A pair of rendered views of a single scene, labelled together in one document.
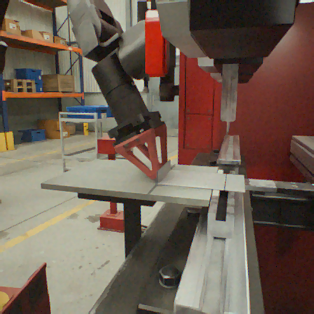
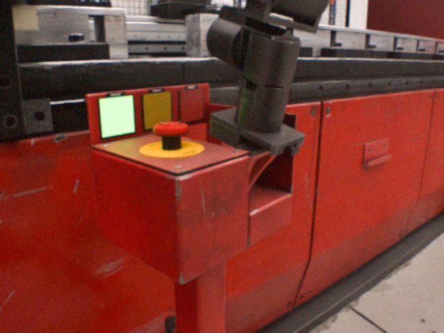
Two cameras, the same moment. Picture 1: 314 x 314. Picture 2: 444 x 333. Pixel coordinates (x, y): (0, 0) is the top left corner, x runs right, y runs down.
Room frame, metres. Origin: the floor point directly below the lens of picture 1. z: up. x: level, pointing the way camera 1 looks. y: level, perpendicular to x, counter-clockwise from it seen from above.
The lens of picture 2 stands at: (0.70, 0.57, 0.88)
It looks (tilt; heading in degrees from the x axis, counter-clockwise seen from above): 17 degrees down; 215
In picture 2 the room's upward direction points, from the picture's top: straight up
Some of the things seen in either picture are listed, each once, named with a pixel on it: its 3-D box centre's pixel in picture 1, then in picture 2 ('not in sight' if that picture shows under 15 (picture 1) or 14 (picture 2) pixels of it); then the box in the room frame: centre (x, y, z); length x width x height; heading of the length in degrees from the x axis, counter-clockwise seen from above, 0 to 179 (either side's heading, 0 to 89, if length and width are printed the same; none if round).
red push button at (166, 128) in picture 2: not in sight; (171, 139); (0.40, 0.29, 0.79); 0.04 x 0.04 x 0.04
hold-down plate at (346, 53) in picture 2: not in sight; (355, 53); (-0.53, 0.22, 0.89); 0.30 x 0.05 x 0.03; 164
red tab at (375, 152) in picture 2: not in sight; (378, 152); (-0.52, 0.32, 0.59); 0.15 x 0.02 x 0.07; 164
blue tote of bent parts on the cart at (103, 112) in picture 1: (89, 113); not in sight; (3.74, 0.89, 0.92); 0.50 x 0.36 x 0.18; 65
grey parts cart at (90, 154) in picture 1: (99, 144); not in sight; (3.89, 0.81, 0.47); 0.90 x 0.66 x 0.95; 155
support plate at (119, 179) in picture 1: (137, 176); not in sight; (0.46, 0.03, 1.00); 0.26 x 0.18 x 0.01; 74
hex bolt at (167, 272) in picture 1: (169, 276); (76, 38); (0.30, -0.02, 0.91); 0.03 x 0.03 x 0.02
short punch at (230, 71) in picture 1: (229, 100); not in sight; (0.42, -0.11, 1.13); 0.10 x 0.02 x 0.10; 164
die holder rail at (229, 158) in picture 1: (230, 157); not in sight; (0.95, -0.26, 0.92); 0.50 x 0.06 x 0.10; 164
